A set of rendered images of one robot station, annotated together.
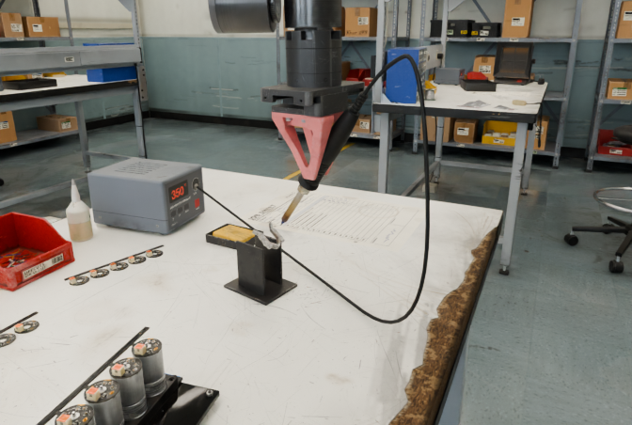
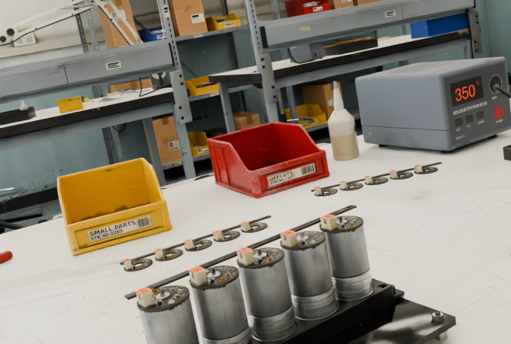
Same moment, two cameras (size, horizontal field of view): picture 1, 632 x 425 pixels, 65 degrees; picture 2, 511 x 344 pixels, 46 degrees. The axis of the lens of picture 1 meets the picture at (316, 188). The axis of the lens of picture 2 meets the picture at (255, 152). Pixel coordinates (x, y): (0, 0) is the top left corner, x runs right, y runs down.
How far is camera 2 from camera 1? 0.18 m
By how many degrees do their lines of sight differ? 41
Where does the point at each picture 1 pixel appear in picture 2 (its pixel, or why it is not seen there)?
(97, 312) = not seen: hidden behind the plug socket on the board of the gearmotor
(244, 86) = not seen: outside the picture
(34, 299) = (273, 205)
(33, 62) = (353, 21)
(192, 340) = (442, 259)
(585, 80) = not seen: outside the picture
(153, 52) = (496, 2)
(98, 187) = (366, 94)
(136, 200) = (410, 106)
